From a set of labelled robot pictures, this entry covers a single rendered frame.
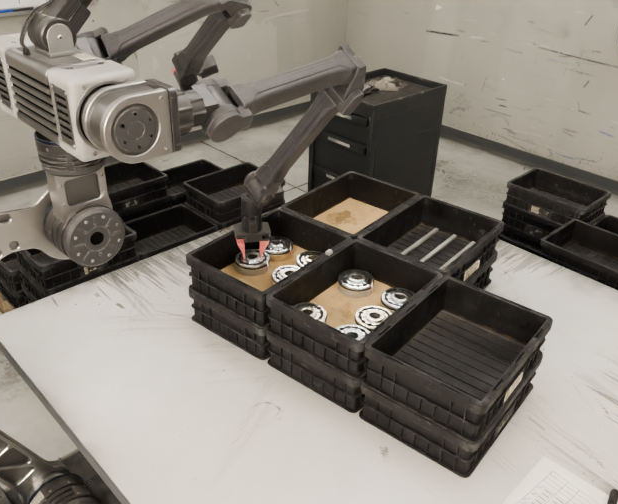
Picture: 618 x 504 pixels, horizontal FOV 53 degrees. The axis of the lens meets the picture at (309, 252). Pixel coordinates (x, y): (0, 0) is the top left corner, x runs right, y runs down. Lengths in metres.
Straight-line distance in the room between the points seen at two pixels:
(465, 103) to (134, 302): 3.83
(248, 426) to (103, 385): 0.40
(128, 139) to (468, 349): 0.97
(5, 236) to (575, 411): 1.42
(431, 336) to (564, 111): 3.44
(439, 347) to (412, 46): 4.17
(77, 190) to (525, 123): 4.06
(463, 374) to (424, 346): 0.13
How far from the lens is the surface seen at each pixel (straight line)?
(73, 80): 1.18
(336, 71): 1.42
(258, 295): 1.59
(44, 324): 1.98
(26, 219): 1.51
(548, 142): 5.02
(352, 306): 1.72
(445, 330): 1.69
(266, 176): 1.66
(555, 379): 1.83
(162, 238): 2.98
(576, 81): 4.85
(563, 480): 1.58
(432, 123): 3.58
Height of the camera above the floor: 1.83
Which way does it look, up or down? 31 degrees down
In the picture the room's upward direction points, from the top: 2 degrees clockwise
